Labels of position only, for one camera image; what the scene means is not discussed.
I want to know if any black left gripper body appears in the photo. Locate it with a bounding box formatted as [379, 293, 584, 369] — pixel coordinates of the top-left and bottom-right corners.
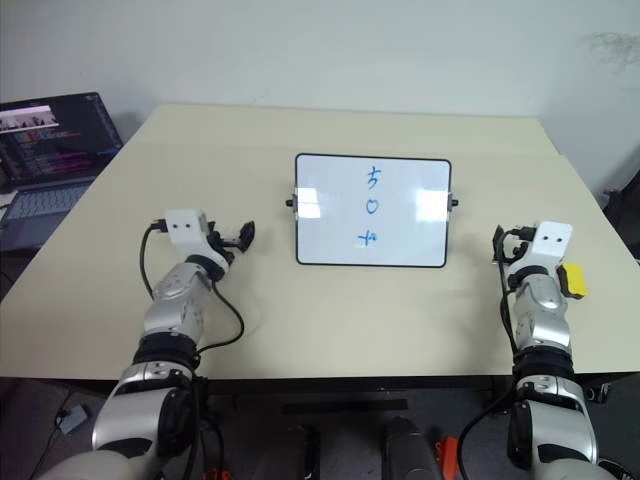
[206, 221, 242, 259]

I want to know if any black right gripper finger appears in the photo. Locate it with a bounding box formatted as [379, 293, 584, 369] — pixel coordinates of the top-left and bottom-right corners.
[491, 224, 507, 265]

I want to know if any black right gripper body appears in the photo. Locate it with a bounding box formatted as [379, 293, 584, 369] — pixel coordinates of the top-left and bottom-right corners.
[501, 226, 537, 264]

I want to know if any small yellow object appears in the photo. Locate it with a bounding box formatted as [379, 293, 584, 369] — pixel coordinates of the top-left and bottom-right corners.
[558, 263, 591, 302]

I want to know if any black framed whiteboard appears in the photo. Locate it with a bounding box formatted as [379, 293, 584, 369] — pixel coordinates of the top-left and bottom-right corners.
[285, 152, 461, 270]

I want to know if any black chair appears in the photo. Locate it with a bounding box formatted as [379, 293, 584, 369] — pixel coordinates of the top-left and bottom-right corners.
[598, 168, 640, 261]

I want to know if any black flat bar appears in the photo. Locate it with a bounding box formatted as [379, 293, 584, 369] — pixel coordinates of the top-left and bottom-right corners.
[281, 398, 409, 416]

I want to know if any open grey laptop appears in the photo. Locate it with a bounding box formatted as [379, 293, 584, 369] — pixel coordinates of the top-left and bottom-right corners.
[0, 91, 125, 251]

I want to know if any orange plastic part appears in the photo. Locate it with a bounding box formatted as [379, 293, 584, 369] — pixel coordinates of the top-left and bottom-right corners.
[433, 435, 460, 477]

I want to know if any dark rounded wide shape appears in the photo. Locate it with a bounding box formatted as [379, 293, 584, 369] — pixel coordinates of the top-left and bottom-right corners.
[383, 416, 442, 480]

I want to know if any grey power adapter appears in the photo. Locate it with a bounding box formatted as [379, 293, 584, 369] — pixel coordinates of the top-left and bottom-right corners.
[56, 404, 92, 435]

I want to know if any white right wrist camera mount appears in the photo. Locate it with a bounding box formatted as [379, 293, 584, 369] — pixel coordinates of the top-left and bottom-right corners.
[519, 220, 573, 274]

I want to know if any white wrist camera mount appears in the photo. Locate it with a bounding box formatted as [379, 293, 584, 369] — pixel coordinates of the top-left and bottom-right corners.
[519, 220, 573, 274]
[164, 208, 226, 271]

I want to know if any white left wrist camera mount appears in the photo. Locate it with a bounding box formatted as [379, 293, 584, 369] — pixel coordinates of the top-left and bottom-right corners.
[164, 208, 226, 271]

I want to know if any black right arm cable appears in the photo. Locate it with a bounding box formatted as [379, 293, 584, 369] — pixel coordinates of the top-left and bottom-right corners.
[457, 227, 526, 480]

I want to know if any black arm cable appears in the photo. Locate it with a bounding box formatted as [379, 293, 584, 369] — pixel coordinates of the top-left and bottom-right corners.
[139, 217, 246, 354]
[457, 227, 526, 480]

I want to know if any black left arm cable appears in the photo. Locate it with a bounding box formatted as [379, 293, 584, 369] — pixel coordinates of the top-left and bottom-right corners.
[139, 217, 246, 354]

